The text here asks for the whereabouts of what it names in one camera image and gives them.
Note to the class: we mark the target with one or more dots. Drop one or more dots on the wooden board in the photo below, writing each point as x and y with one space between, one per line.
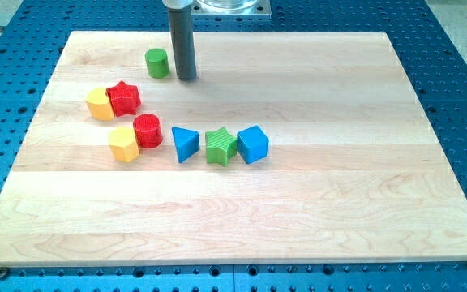
354 171

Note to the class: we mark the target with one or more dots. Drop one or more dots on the green cylinder block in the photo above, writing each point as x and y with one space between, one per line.
157 63

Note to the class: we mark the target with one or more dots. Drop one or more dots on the blue perforated metal base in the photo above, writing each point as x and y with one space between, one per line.
32 42

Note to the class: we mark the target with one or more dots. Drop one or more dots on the blue triangle block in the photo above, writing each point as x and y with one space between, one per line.
186 142

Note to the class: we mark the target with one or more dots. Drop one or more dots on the red star block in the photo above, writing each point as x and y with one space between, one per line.
124 99

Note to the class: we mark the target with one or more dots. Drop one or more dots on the red cylinder block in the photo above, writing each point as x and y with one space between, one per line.
148 130

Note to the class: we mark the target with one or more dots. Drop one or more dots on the yellow half-round block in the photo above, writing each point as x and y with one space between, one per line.
99 105

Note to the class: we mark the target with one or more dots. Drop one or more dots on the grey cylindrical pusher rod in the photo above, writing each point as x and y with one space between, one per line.
181 30

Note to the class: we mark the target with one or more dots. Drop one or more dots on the blue cube block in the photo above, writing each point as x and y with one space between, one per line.
252 144

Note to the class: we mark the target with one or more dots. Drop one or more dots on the yellow hexagon block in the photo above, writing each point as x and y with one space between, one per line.
123 144

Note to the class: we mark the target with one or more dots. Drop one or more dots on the green star block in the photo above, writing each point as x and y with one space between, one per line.
221 146

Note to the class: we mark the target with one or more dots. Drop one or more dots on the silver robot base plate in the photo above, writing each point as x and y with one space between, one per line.
224 9

